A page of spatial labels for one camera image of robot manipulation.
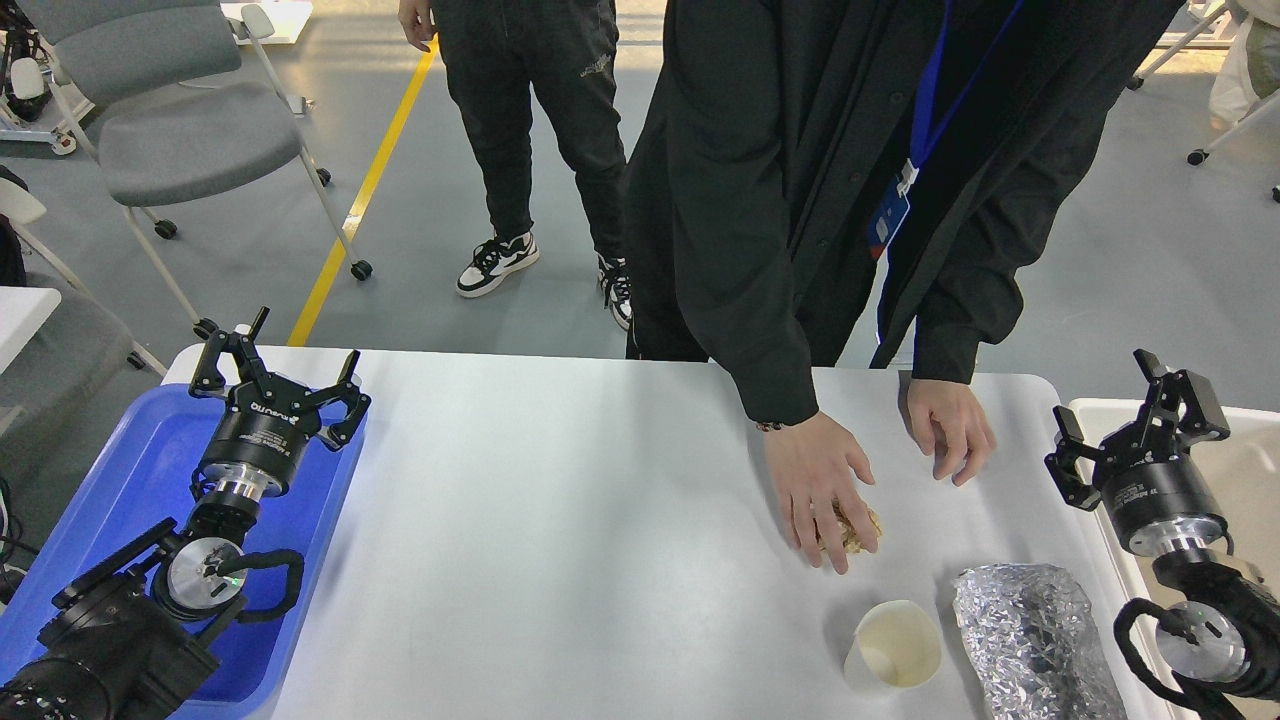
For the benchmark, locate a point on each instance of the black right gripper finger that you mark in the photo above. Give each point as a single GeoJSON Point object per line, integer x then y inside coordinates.
{"type": "Point", "coordinates": [1069, 449]}
{"type": "Point", "coordinates": [1181, 408]}

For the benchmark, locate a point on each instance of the white paper cup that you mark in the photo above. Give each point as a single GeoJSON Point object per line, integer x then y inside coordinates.
{"type": "Point", "coordinates": [896, 646]}

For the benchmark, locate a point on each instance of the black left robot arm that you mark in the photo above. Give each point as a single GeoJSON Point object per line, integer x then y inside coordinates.
{"type": "Point", "coordinates": [178, 581]}

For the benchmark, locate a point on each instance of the grey chair left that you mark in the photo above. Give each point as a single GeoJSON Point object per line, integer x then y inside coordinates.
{"type": "Point", "coordinates": [194, 146]}

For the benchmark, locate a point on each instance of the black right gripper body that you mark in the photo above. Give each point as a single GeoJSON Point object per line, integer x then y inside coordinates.
{"type": "Point", "coordinates": [1157, 499]}

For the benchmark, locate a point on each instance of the beige plastic bin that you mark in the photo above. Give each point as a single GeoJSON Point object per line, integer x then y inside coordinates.
{"type": "Point", "coordinates": [1242, 473]}

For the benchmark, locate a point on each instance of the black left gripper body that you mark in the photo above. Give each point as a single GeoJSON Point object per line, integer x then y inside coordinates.
{"type": "Point", "coordinates": [259, 437]}

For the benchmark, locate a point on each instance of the person in black coat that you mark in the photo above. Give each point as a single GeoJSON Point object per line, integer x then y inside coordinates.
{"type": "Point", "coordinates": [774, 131]}

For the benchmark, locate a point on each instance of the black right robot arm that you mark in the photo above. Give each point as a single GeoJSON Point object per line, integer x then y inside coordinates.
{"type": "Point", "coordinates": [1222, 640]}

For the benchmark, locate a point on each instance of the person's left hand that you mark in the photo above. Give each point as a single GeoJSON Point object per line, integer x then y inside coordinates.
{"type": "Point", "coordinates": [949, 424]}

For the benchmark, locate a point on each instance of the person in black jeans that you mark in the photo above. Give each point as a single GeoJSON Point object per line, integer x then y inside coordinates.
{"type": "Point", "coordinates": [502, 57]}

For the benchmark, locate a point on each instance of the person's right hand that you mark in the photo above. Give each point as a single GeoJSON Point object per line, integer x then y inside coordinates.
{"type": "Point", "coordinates": [814, 466]}

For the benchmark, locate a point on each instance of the crumpled aluminium foil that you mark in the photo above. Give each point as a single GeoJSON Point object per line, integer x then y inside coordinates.
{"type": "Point", "coordinates": [1029, 634]}

